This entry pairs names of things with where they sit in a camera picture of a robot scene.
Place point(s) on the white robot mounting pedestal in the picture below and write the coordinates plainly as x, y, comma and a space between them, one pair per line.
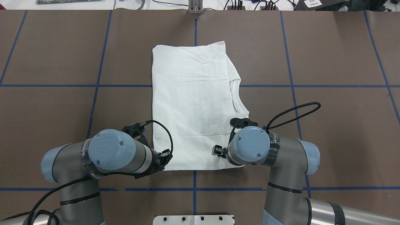
194, 220

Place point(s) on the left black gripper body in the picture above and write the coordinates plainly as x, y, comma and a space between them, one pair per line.
157, 159

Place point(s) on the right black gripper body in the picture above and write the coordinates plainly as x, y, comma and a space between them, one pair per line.
219, 150

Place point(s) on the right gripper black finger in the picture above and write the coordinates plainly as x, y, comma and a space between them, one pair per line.
219, 151

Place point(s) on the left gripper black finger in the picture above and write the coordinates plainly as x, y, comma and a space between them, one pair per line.
166, 156

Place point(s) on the white long-sleeve printed shirt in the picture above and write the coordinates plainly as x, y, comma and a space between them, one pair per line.
195, 94

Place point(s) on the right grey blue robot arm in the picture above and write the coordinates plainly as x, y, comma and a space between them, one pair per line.
289, 160

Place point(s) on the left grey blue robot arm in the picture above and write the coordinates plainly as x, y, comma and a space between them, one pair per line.
76, 169

